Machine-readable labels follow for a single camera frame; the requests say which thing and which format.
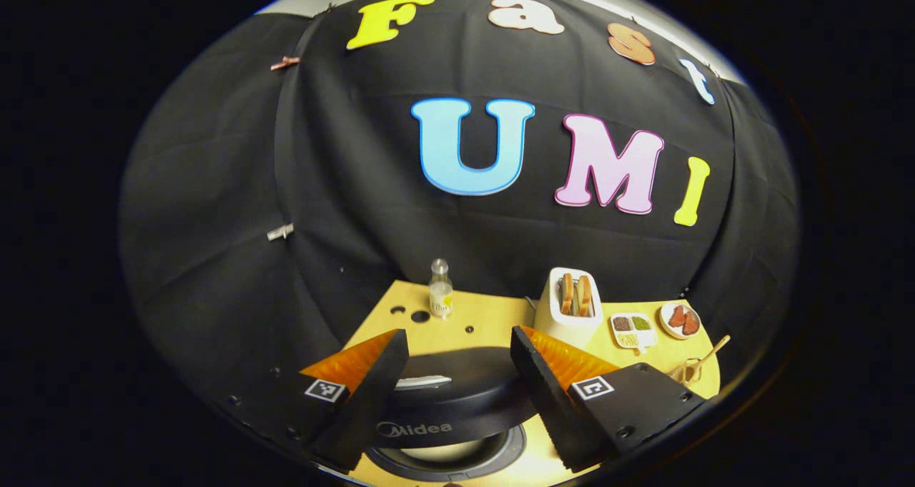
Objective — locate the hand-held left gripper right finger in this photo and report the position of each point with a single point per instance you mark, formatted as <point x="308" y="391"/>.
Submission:
<point x="547" y="401"/>

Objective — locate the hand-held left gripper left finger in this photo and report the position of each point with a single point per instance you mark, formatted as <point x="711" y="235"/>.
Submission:
<point x="375" y="401"/>

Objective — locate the dark rice cooker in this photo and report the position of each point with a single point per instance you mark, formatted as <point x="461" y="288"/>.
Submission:
<point x="457" y="401"/>

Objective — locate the wooden spoon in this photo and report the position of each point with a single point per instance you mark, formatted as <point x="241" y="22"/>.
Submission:
<point x="685" y="372"/>

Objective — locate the white toaster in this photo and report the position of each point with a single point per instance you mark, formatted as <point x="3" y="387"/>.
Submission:
<point x="549" y="319"/>

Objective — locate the pale beans heap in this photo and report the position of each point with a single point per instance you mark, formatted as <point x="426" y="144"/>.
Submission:
<point x="627" y="339"/>

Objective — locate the brown beans heap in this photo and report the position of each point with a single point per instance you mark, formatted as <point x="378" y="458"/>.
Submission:
<point x="622" y="323"/>

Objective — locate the toasted bread slice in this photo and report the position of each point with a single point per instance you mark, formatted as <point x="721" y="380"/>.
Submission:
<point x="585" y="296"/>
<point x="567" y="294"/>

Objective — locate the white divided dish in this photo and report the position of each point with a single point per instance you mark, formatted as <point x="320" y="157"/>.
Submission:
<point x="645" y="338"/>

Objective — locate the small clear bottle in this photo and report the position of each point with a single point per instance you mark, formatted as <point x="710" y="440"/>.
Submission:
<point x="440" y="301"/>

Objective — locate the green beans heap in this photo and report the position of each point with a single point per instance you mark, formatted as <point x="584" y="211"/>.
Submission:
<point x="641" y="322"/>

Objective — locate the white round plate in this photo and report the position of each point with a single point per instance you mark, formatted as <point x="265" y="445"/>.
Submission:
<point x="665" y="322"/>

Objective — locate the red meat slice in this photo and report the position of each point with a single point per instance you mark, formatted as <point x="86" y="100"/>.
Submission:
<point x="690" y="323"/>
<point x="677" y="316"/>

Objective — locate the silver cloth clip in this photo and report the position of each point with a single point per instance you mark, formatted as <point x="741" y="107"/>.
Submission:
<point x="280" y="232"/>

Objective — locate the black backdrop cloth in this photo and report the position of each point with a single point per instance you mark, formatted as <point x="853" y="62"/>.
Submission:
<point x="214" y="187"/>

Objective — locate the red cloth clip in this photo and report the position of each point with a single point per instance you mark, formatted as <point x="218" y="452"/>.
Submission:
<point x="285" y="63"/>

